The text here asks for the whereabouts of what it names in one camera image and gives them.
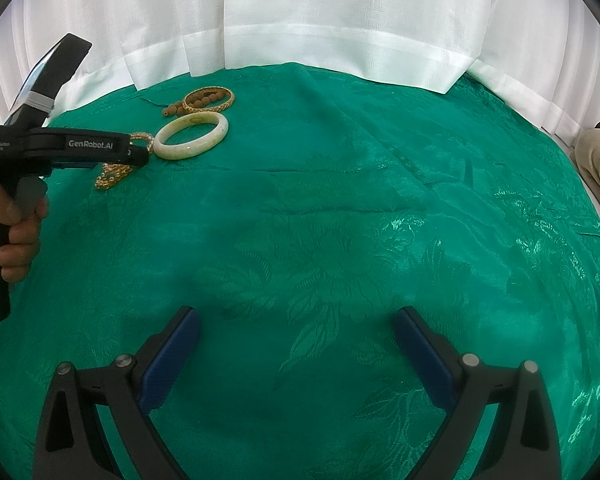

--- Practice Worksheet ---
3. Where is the cream bead necklace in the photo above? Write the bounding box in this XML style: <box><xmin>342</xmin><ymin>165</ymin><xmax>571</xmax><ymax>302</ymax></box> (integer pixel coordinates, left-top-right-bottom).
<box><xmin>94</xmin><ymin>131</ymin><xmax>156</xmax><ymax>192</ymax></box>

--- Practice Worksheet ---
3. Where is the white jade bangle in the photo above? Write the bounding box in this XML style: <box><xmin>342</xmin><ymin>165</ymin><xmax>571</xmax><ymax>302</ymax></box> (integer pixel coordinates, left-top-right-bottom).
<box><xmin>152</xmin><ymin>112</ymin><xmax>230</xmax><ymax>160</ymax></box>

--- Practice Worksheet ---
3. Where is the gold bangle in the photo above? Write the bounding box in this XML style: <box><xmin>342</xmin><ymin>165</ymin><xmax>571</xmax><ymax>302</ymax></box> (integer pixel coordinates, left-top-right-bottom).
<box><xmin>182</xmin><ymin>87</ymin><xmax>235</xmax><ymax>113</ymax></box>

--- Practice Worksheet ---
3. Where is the brown wooden bead bracelet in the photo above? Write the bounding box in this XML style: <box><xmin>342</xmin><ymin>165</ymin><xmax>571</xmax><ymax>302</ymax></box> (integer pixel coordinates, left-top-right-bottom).
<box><xmin>161</xmin><ymin>88</ymin><xmax>234</xmax><ymax>118</ymax></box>

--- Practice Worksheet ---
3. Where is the left hand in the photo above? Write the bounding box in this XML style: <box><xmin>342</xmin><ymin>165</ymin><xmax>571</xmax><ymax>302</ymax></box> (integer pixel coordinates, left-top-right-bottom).
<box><xmin>0</xmin><ymin>186</ymin><xmax>50</xmax><ymax>283</ymax></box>

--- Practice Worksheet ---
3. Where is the green embroidered tablecloth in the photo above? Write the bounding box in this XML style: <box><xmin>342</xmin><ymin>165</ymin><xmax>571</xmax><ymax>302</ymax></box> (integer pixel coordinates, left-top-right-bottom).
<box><xmin>0</xmin><ymin>65</ymin><xmax>600</xmax><ymax>479</ymax></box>

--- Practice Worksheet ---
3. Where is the white curtain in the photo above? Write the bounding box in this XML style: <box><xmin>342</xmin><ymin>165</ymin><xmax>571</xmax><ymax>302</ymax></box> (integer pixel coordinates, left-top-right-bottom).
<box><xmin>0</xmin><ymin>0</ymin><xmax>600</xmax><ymax>142</ymax></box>

